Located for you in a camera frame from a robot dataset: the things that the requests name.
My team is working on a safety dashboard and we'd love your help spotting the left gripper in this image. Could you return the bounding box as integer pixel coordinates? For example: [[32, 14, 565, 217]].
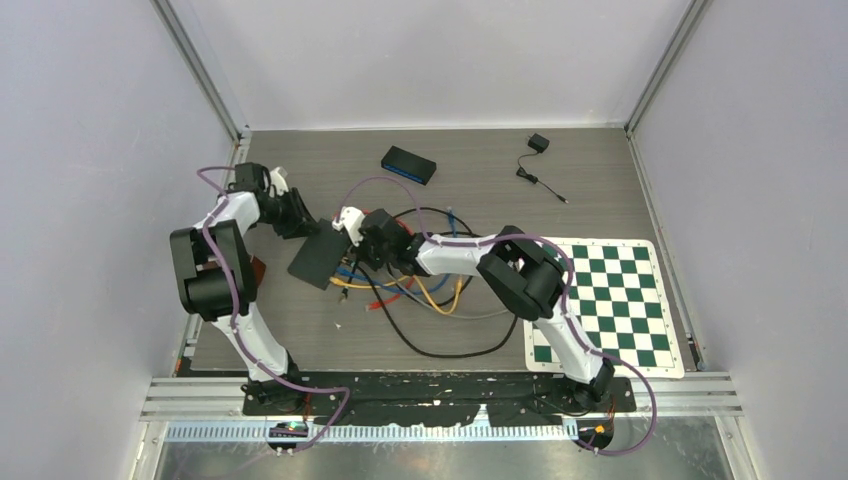
[[259, 189, 322, 241]]

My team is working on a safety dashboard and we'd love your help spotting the blue ethernet cable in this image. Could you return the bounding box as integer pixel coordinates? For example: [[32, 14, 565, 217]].
[[334, 206, 462, 297]]

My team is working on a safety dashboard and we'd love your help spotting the plain black network switch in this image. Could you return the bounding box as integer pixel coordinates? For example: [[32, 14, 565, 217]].
[[287, 219, 352, 290]]

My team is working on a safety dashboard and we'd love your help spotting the orange ethernet cable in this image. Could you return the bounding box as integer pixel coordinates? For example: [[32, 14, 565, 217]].
[[329, 274, 465, 316]]

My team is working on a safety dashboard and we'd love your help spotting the red ethernet cable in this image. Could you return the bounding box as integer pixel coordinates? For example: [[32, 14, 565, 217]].
[[365, 221, 419, 313]]

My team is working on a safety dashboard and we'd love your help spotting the grey ethernet cable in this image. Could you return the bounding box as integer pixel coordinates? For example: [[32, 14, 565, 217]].
[[357, 264, 511, 322]]

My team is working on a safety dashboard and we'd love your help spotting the long black ethernet cable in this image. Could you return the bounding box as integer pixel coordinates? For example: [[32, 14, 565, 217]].
[[337, 231, 519, 360]]

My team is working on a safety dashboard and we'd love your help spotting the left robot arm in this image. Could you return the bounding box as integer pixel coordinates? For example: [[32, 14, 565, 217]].
[[169, 162, 318, 414]]

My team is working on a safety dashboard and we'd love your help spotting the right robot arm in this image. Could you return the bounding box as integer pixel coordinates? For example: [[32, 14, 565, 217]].
[[333, 207, 614, 411]]

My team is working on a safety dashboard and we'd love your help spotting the brown object at left edge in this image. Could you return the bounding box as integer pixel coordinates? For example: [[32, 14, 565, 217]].
[[250, 256, 267, 287]]

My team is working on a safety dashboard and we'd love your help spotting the green white chessboard mat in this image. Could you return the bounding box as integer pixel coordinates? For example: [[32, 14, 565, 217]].
[[549, 237, 685, 379]]

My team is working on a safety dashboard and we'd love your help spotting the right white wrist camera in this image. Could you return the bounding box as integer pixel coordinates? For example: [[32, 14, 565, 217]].
[[331, 206, 366, 247]]

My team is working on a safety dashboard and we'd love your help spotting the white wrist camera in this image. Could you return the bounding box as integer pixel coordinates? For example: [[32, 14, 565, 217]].
[[269, 167, 290, 197], [331, 206, 366, 247]]

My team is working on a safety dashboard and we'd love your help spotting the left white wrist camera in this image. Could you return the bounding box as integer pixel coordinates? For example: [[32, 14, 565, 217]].
[[269, 167, 290, 197]]

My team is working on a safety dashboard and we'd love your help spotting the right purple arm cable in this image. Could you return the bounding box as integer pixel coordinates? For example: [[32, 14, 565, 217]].
[[337, 175, 658, 458]]

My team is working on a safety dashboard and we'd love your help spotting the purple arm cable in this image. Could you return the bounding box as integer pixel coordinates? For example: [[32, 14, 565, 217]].
[[337, 175, 658, 458], [195, 165, 352, 454]]

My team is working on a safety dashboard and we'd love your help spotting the black switch with blue ports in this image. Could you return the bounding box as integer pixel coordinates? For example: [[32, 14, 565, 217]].
[[380, 146, 437, 185]]

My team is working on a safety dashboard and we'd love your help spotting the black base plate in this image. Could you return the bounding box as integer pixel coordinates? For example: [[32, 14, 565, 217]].
[[241, 371, 636, 427]]

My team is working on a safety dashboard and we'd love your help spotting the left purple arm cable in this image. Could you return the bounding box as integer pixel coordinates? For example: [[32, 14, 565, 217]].
[[195, 165, 352, 454]]

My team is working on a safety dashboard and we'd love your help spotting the black power adapter with cord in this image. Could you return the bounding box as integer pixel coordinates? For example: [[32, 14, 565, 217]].
[[515, 133, 569, 205]]

